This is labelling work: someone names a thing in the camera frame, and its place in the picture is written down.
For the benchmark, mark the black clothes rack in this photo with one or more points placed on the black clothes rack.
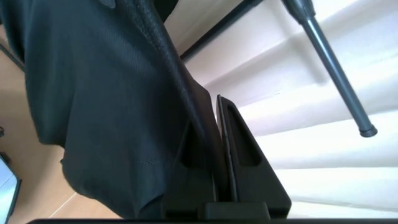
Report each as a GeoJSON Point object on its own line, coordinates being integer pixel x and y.
{"type": "Point", "coordinates": [329, 62]}

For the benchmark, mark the black garment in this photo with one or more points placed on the black garment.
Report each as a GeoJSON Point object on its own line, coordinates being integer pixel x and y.
{"type": "Point", "coordinates": [109, 93]}

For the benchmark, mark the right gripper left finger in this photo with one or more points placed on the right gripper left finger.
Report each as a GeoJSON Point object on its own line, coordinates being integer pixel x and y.
{"type": "Point", "coordinates": [186, 189]}

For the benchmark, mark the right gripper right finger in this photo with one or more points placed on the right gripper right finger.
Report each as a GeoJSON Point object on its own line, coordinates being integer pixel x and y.
{"type": "Point", "coordinates": [255, 183]}

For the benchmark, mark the beige curtain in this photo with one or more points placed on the beige curtain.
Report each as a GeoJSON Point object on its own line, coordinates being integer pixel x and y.
{"type": "Point", "coordinates": [311, 149]}

